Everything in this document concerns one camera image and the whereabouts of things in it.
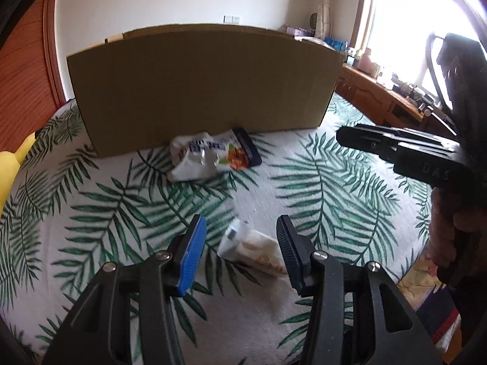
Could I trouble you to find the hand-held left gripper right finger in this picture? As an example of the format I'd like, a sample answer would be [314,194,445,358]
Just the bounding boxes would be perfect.
[276,214,444,365]

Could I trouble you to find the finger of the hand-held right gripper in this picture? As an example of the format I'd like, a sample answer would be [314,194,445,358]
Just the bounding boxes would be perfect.
[355,123,458,148]
[336,125,401,161]

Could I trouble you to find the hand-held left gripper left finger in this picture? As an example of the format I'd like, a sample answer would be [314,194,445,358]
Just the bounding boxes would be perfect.
[40,214,208,365]

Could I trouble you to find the small clear snack packet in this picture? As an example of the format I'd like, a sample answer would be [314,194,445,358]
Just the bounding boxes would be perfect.
[217,218,289,276]

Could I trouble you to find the brown cardboard box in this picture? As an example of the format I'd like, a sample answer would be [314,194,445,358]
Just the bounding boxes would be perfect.
[66,23,345,158]

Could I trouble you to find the person's right hand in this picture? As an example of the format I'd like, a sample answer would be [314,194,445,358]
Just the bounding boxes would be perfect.
[430,188,487,287]

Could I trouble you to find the row of small ornaments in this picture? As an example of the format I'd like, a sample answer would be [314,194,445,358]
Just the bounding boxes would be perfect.
[392,74,446,116]

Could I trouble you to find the wooden cabinet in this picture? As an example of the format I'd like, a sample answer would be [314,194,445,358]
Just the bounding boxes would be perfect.
[333,64,457,137]

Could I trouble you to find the leaf print blanket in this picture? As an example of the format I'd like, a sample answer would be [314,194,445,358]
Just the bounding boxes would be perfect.
[0,93,446,365]

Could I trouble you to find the pink bottle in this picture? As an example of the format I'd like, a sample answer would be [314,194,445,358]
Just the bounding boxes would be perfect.
[359,47,376,71]

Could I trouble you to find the white snack packet blue print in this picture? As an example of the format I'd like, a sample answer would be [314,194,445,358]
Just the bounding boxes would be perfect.
[167,129,250,182]

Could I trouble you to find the black snack packet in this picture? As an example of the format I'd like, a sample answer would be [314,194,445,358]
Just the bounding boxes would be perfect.
[232,127,263,167]

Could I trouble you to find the bright window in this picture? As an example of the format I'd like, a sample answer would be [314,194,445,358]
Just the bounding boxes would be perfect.
[356,0,487,96]

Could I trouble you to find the floral cloth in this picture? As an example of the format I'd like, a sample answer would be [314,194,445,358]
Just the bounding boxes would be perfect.
[396,251,462,350]

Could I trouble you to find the patterned curtain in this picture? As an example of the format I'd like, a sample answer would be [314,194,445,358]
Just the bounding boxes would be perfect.
[316,0,339,40]

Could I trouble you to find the yellow plush toy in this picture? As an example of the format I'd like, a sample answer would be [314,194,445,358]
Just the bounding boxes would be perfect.
[0,133,36,208]

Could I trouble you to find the wooden headboard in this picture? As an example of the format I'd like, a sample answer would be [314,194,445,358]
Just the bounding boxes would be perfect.
[0,0,77,153]

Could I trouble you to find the black cable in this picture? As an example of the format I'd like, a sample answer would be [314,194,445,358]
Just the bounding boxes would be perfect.
[425,33,457,135]

